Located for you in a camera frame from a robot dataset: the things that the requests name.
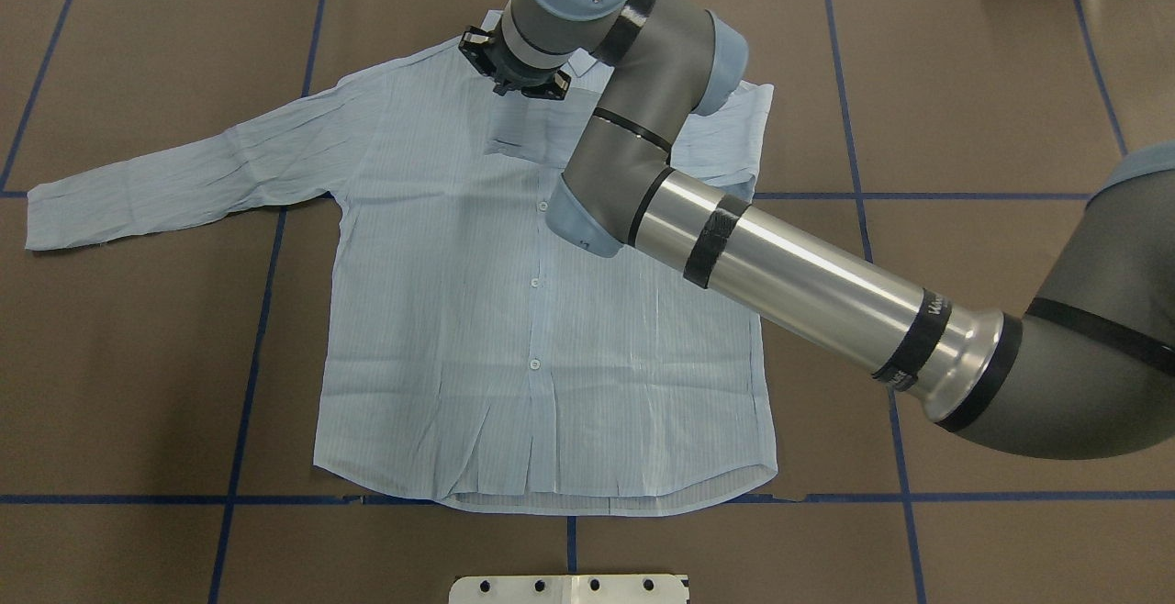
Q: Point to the light blue button-up shirt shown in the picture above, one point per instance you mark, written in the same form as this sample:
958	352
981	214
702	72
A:
474	357

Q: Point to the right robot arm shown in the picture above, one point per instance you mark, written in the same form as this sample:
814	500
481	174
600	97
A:
936	205

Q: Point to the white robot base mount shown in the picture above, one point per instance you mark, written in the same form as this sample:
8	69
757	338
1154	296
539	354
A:
598	588

